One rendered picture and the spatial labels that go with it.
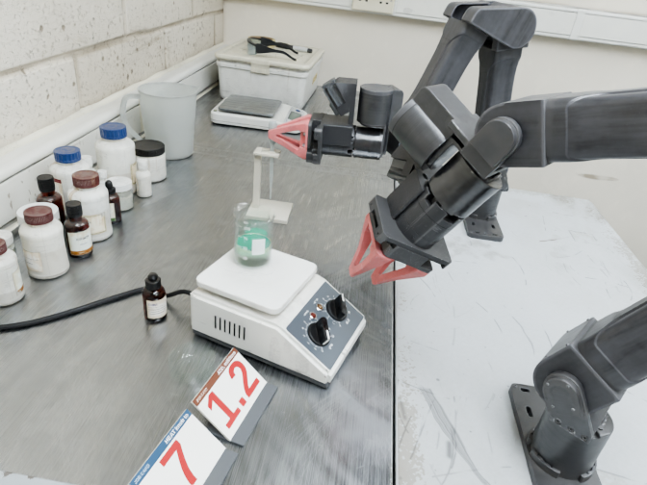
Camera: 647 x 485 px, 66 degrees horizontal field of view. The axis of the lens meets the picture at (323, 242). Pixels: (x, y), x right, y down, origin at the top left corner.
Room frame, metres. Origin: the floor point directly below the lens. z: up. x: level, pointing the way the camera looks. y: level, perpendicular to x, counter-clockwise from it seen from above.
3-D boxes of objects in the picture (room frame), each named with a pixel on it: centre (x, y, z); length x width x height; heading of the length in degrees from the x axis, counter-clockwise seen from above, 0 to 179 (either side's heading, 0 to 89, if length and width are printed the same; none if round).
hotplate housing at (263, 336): (0.53, 0.05, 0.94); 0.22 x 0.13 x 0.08; 69
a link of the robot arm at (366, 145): (0.87, -0.06, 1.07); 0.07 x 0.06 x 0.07; 88
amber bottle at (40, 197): (0.72, 0.45, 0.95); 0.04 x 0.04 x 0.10
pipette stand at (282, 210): (0.88, 0.11, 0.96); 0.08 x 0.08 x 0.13; 88
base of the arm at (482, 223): (0.97, -0.32, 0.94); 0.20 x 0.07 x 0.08; 176
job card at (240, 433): (0.39, 0.07, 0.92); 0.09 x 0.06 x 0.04; 164
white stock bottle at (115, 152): (0.90, 0.42, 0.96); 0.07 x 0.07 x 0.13
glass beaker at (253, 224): (0.57, 0.09, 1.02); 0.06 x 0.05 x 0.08; 54
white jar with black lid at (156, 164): (0.97, 0.38, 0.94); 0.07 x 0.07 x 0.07
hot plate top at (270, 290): (0.54, 0.08, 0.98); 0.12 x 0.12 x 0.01; 69
